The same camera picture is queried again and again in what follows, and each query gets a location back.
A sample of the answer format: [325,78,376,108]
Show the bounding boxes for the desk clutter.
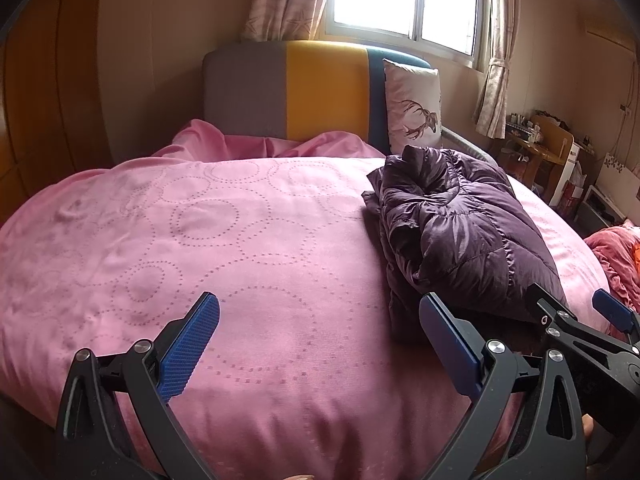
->
[505,110,546,142]

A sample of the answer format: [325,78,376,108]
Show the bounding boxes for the wall air conditioner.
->
[582,15,638,52]

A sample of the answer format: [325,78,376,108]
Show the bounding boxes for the coral ruffled blanket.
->
[585,225,640,301]

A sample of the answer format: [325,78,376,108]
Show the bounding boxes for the grey yellow blue headboard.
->
[202,40,436,156]

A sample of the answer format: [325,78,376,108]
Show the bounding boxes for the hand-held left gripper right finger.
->
[419,292,587,480]

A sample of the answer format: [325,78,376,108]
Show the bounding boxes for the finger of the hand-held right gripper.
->
[526,282,632,361]
[591,289,640,347]

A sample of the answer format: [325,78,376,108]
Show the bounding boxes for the pink dotted blanket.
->
[0,119,613,478]

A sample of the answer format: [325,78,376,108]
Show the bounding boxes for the grey bed rail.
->
[440,127,498,166]

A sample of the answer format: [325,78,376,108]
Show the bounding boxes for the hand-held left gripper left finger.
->
[55,290,222,480]

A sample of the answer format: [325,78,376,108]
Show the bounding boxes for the wall cable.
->
[617,65,634,156]

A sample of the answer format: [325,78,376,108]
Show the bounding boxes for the wooden desk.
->
[500,112,576,202]

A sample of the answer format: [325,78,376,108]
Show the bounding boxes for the white cabinet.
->
[557,142,594,211]

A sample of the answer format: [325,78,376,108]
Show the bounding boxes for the red bag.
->
[560,180,584,217]

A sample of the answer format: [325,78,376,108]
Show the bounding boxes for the purple puffer jacket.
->
[361,145,571,345]

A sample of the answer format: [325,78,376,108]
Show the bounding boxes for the deer print pillow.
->
[382,57,443,157]

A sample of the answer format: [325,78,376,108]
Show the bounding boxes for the wooden wardrobe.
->
[0,0,113,226]

